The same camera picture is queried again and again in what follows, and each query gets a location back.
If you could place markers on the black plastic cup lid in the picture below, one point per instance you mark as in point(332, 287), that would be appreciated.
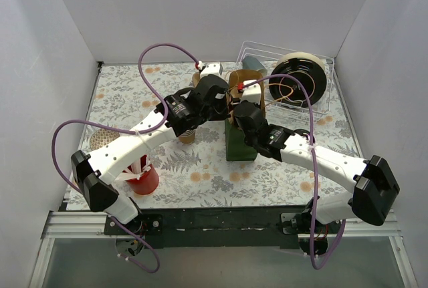
point(303, 132)

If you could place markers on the black plate with cream rim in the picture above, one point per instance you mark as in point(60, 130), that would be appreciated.
point(308, 69)

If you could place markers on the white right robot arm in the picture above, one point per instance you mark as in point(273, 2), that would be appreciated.
point(370, 186)

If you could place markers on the brown and green paper bag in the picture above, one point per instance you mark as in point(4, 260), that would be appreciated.
point(271, 142)

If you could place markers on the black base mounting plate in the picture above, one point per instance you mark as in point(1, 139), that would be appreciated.
point(252, 226)

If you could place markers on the aluminium frame rail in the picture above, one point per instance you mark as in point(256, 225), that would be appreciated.
point(64, 225)

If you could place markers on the red cup with napkins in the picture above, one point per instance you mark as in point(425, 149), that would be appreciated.
point(142, 178)

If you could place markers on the stack of kraft paper cups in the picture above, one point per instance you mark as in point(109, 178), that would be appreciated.
point(187, 137)

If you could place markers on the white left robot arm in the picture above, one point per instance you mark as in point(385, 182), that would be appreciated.
point(96, 171)

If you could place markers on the grey ceramic mug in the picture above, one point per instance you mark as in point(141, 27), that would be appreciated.
point(252, 63)

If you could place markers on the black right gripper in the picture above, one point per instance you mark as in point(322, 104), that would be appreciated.
point(243, 109)

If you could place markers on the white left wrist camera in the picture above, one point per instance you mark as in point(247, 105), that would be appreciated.
point(206, 69)

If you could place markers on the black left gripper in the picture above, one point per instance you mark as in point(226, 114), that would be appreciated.
point(207, 83)

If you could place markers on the white wire dish rack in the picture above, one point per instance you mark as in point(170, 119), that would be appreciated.
point(295, 79)

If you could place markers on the small patterned bowl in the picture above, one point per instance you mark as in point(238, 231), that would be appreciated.
point(102, 137)

